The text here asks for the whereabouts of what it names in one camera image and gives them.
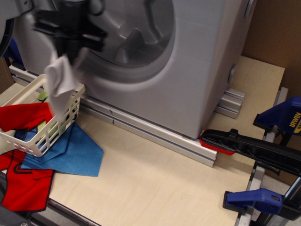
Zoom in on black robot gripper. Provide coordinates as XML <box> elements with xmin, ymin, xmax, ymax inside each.
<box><xmin>33</xmin><ymin>0</ymin><xmax>107</xmax><ymax>65</ymax></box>

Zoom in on grey cloth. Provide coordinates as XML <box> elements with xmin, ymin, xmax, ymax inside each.
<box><xmin>44</xmin><ymin>49</ymin><xmax>87</xmax><ymax>121</ymax></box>

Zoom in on white plastic laundry basket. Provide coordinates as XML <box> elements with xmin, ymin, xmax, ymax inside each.
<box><xmin>0</xmin><ymin>74</ymin><xmax>85</xmax><ymax>157</ymax></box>

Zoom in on grey toy washing machine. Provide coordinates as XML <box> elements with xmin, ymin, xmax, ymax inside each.
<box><xmin>13</xmin><ymin>0</ymin><xmax>257</xmax><ymax>139</ymax></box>

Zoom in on light green cloth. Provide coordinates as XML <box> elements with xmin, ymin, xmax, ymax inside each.
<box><xmin>37</xmin><ymin>91</ymin><xmax>78</xmax><ymax>139</ymax></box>

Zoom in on red cloth in basket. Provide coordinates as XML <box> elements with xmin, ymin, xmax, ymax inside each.
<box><xmin>0</xmin><ymin>103</ymin><xmax>53</xmax><ymax>132</ymax></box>

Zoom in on blue cloth on table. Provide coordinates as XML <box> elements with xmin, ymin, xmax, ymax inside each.
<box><xmin>21</xmin><ymin>122</ymin><xmax>103</xmax><ymax>177</ymax></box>

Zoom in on red cloth with black trim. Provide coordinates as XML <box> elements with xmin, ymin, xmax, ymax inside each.
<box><xmin>0</xmin><ymin>149</ymin><xmax>54</xmax><ymax>212</ymax></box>

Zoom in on wooden table board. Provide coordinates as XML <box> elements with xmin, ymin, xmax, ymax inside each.
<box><xmin>0</xmin><ymin>56</ymin><xmax>285</xmax><ymax>226</ymax></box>

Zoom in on short aluminium extrusion block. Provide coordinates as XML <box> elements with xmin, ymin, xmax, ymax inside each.
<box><xmin>214</xmin><ymin>88</ymin><xmax>246</xmax><ymax>119</ymax></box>

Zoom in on brown cardboard panel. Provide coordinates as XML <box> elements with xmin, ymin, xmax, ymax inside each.
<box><xmin>243</xmin><ymin>0</ymin><xmax>301</xmax><ymax>97</ymax></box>

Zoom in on blue Irwin clamp upper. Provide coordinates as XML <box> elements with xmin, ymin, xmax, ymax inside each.
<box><xmin>253</xmin><ymin>96</ymin><xmax>301</xmax><ymax>136</ymax></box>

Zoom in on black and red clamp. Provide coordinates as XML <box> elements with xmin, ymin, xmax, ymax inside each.
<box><xmin>200</xmin><ymin>129</ymin><xmax>301</xmax><ymax>177</ymax></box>

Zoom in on blue clamp lower jaw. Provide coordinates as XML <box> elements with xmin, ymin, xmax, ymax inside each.
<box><xmin>222</xmin><ymin>188</ymin><xmax>283</xmax><ymax>215</ymax></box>

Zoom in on long aluminium extrusion rail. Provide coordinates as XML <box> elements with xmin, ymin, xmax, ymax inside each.
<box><xmin>8</xmin><ymin>65</ymin><xmax>218</xmax><ymax>168</ymax></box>

